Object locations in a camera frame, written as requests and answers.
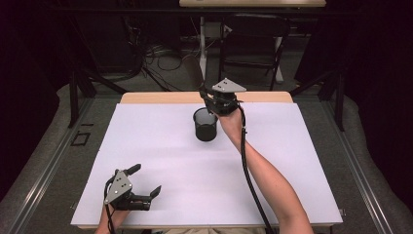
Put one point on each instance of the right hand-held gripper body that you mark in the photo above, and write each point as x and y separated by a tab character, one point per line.
227	86

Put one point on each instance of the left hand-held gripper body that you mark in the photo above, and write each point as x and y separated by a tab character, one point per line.
119	188

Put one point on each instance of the black mesh cup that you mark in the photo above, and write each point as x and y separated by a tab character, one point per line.
205	131

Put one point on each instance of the person's right hand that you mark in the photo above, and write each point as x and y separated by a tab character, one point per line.
233	125

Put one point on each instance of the person's left hand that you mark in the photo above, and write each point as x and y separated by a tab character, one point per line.
117	216

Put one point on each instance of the white table mat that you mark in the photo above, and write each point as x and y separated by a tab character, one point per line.
181	169

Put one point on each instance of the light desk with white legs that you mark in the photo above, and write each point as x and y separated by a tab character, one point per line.
202	48

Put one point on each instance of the black folding chair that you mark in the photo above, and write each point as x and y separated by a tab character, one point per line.
259	35

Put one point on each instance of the black metal stand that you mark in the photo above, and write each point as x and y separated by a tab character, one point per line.
339	100
73	97

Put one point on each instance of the aluminium floor rail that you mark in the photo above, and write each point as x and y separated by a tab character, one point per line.
357	169
48	169

